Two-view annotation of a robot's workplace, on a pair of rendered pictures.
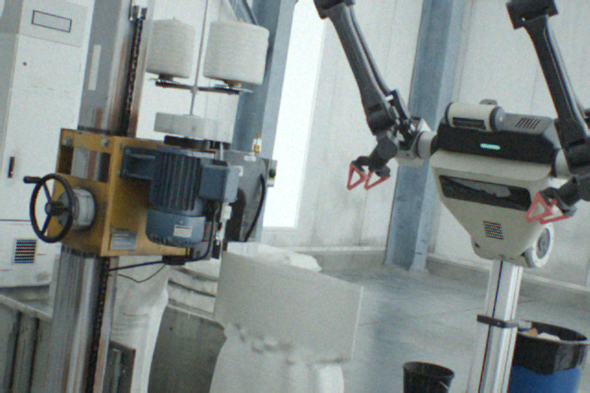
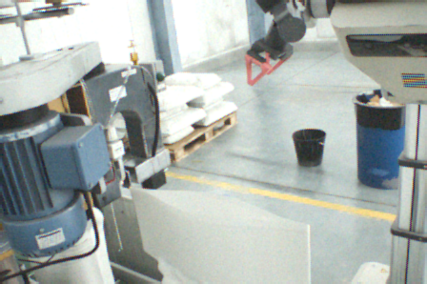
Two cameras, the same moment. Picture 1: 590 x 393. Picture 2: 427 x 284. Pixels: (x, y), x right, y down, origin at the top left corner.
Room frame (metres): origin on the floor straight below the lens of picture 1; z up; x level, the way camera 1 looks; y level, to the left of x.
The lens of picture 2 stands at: (1.54, -0.04, 1.50)
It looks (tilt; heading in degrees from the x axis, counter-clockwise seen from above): 20 degrees down; 359
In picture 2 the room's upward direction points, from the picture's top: 7 degrees counter-clockwise
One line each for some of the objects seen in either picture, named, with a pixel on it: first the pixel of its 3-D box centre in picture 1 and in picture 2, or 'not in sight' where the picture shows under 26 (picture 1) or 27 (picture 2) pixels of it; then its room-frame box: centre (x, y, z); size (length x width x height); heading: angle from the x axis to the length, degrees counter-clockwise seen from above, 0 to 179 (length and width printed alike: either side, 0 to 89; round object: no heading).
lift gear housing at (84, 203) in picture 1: (74, 208); not in sight; (2.24, 0.56, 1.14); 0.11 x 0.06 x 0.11; 52
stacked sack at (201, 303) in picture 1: (231, 303); (172, 120); (5.48, 0.28, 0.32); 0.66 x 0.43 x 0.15; 144
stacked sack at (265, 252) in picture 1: (270, 257); (189, 81); (6.12, 0.08, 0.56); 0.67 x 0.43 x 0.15; 52
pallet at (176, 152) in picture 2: not in sight; (178, 131); (5.85, 0.27, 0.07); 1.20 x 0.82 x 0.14; 144
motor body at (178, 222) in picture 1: (179, 196); (34, 184); (2.23, 0.29, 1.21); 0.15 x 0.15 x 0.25
